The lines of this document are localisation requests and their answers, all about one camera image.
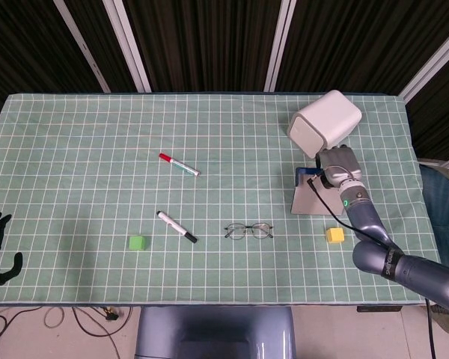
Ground green cube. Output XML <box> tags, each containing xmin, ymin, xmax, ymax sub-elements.
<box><xmin>129</xmin><ymin>235</ymin><xmax>150</xmax><ymax>251</ymax></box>

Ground yellow cube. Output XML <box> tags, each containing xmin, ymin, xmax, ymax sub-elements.
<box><xmin>326</xmin><ymin>227</ymin><xmax>346</xmax><ymax>245</ymax></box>

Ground red capped whiteboard marker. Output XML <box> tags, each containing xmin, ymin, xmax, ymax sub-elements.
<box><xmin>158</xmin><ymin>152</ymin><xmax>201</xmax><ymax>177</ymax></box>

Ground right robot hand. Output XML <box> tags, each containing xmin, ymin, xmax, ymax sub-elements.
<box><xmin>314</xmin><ymin>145</ymin><xmax>363</xmax><ymax>190</ymax></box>

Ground green checked tablecloth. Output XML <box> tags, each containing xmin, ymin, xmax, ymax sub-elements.
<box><xmin>0</xmin><ymin>93</ymin><xmax>449</xmax><ymax>306</ymax></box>

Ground white rounded box appliance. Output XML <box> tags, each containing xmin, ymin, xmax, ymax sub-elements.
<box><xmin>286</xmin><ymin>89</ymin><xmax>363</xmax><ymax>161</ymax></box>

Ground black capped whiteboard marker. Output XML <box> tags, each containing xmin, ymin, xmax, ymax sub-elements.
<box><xmin>156</xmin><ymin>210</ymin><xmax>198</xmax><ymax>244</ymax></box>

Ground white partition post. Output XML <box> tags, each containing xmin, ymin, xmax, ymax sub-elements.
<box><xmin>54</xmin><ymin>0</ymin><xmax>112</xmax><ymax>93</ymax></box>
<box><xmin>398</xmin><ymin>22</ymin><xmax>449</xmax><ymax>105</ymax></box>
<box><xmin>263</xmin><ymin>0</ymin><xmax>297</xmax><ymax>93</ymax></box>
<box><xmin>103</xmin><ymin>0</ymin><xmax>153</xmax><ymax>93</ymax></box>

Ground person in blue jeans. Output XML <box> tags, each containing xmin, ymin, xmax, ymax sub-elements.
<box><xmin>418</xmin><ymin>159</ymin><xmax>449</xmax><ymax>276</ymax></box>

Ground brown floor cable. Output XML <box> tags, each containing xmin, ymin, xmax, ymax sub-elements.
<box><xmin>44</xmin><ymin>306</ymin><xmax>134</xmax><ymax>359</ymax></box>

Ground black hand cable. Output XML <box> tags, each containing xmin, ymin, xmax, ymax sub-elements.
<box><xmin>306</xmin><ymin>177</ymin><xmax>435</xmax><ymax>359</ymax></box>

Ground blue grey robot torso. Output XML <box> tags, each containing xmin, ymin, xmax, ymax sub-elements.
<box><xmin>134</xmin><ymin>305</ymin><xmax>296</xmax><ymax>359</ymax></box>

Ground blue glasses case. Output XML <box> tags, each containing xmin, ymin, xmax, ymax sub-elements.
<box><xmin>290</xmin><ymin>166</ymin><xmax>347</xmax><ymax>217</ymax></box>

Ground wire-rim eyeglasses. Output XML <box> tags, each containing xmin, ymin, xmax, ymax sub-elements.
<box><xmin>224</xmin><ymin>221</ymin><xmax>275</xmax><ymax>241</ymax></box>

